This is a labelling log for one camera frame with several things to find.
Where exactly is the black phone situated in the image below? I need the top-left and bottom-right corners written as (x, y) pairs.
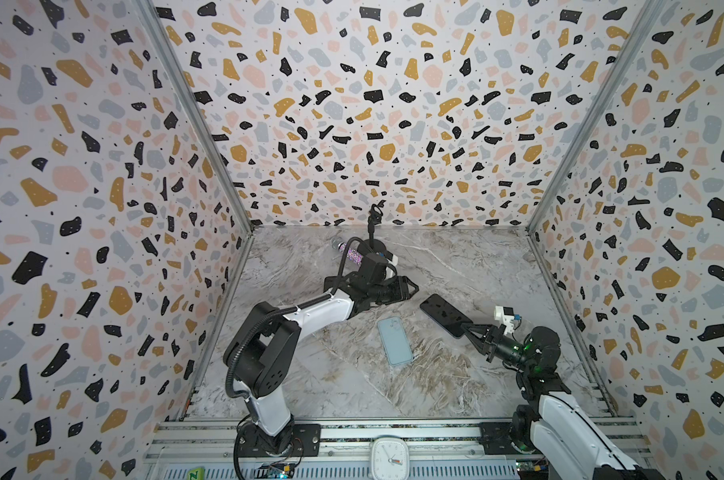
top-left (420, 294), bottom-right (473, 338)

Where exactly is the black corrugated cable conduit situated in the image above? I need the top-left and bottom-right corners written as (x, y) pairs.
top-left (223, 235), bottom-right (369, 400)

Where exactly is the light blue phone case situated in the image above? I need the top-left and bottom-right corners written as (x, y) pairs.
top-left (377, 317), bottom-right (414, 367)

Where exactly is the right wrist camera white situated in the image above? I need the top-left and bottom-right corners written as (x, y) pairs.
top-left (494, 306), bottom-right (521, 331)

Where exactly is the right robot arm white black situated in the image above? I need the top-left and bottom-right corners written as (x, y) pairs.
top-left (462, 323), bottom-right (663, 479)

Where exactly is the circuit board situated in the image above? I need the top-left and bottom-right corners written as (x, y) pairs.
top-left (515, 459), bottom-right (549, 480)
top-left (255, 463), bottom-right (296, 479)

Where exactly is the purple glitter tube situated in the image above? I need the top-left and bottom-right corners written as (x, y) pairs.
top-left (331, 237), bottom-right (363, 266)

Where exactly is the green label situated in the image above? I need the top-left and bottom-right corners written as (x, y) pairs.
top-left (185, 467), bottom-right (206, 480)

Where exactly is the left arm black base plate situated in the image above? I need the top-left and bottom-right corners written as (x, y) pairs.
top-left (236, 423), bottom-right (322, 458)

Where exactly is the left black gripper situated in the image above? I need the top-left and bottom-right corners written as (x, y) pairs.
top-left (366, 276), bottom-right (417, 305)

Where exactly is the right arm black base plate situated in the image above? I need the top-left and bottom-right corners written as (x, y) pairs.
top-left (478, 420), bottom-right (537, 455)

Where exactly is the black phone stand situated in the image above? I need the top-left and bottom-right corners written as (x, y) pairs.
top-left (360, 204), bottom-right (387, 255)

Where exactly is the white square clock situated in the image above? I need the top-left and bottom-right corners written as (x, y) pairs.
top-left (370, 437), bottom-right (410, 480)

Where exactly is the right circuit board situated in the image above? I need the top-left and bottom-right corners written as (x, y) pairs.
top-left (515, 459), bottom-right (549, 480)

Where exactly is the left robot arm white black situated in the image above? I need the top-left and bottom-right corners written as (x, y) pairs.
top-left (223, 253), bottom-right (419, 439)

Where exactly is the left circuit board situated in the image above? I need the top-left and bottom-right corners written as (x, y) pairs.
top-left (255, 463), bottom-right (296, 479)

